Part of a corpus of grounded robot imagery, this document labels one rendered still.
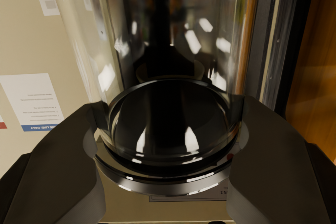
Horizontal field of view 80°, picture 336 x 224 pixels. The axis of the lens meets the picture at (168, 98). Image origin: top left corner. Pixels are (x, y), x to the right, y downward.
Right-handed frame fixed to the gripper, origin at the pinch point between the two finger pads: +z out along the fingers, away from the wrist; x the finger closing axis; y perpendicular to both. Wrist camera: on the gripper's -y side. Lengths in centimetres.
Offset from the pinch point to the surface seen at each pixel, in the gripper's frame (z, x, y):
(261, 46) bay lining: 20.6, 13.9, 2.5
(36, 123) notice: 62, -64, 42
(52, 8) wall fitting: 62, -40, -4
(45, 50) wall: 63, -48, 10
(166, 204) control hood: 9.7, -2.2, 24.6
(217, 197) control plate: 10.3, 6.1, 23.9
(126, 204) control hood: 9.8, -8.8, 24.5
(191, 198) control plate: 10.2, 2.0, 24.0
